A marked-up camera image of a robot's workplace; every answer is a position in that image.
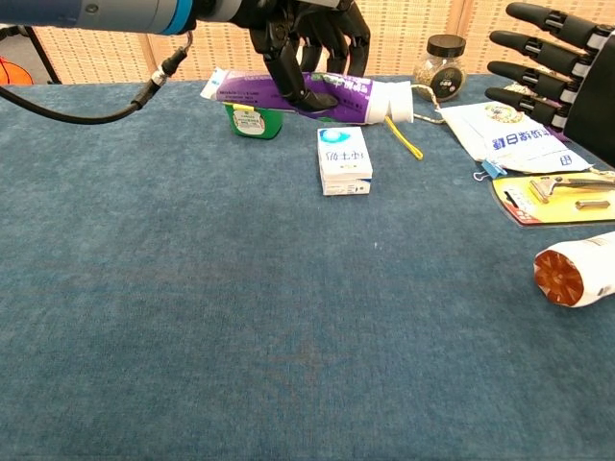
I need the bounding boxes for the white bottle with brown base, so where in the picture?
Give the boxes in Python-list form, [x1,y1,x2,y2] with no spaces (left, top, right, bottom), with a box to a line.
[533,230,615,309]

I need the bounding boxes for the green box yellow lid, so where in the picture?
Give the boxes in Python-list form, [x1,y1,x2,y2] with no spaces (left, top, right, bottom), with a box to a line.
[224,100,284,140]

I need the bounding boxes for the braided white rope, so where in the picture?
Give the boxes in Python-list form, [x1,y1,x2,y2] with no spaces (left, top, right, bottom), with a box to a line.
[410,81,615,178]

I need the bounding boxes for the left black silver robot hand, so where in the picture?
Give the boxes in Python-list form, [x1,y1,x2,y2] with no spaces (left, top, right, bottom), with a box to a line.
[196,0,371,114]

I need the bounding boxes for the yellow razor blister pack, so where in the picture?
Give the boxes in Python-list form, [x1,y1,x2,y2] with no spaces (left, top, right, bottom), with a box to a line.
[490,173,615,230]

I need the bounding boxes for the yellow tape measure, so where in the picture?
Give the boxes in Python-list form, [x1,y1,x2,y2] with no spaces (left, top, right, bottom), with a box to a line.
[383,116,425,161]

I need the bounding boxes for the blue table carpet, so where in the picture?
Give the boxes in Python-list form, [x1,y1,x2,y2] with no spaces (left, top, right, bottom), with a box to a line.
[0,72,615,461]

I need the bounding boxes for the purple white toothpaste tube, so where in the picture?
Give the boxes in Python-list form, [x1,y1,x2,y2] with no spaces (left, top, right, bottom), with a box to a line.
[200,66,414,125]

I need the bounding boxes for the blue binder clip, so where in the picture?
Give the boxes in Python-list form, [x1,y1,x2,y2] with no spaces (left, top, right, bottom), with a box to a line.
[472,159,508,182]

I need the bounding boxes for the glass jar black lid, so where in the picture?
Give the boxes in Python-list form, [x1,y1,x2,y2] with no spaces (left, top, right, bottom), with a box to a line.
[412,34,468,102]

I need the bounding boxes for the white blue milk carton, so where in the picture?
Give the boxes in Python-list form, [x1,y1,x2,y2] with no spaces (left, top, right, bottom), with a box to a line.
[316,126,374,197]

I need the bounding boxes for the orange ball black lines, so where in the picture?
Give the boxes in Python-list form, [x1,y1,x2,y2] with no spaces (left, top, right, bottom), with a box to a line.
[0,56,35,86]

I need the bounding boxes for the white sugar bag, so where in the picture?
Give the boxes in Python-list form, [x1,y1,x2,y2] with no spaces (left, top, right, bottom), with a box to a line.
[437,103,595,175]

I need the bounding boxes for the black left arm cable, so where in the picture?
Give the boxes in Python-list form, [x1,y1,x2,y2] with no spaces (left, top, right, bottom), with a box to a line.
[0,31,195,125]

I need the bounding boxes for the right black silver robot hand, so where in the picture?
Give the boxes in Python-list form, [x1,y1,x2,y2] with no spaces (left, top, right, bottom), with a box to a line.
[484,2,615,167]

